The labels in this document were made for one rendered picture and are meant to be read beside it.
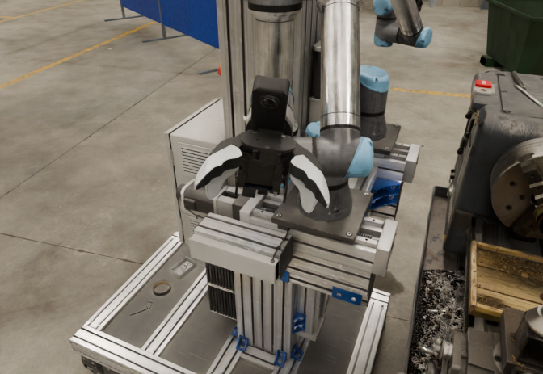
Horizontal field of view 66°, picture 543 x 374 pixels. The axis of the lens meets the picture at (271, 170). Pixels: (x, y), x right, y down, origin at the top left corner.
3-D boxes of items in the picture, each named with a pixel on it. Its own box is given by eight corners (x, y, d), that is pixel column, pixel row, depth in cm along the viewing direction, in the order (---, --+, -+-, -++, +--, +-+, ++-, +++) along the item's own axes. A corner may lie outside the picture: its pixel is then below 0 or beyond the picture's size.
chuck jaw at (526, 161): (533, 189, 136) (516, 159, 133) (550, 183, 133) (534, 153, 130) (537, 208, 127) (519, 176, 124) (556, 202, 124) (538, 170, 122)
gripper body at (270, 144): (287, 206, 57) (288, 161, 68) (297, 151, 53) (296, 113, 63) (231, 199, 57) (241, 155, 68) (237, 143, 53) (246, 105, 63)
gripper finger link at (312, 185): (337, 230, 52) (293, 190, 58) (348, 191, 49) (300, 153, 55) (317, 237, 50) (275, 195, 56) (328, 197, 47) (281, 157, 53)
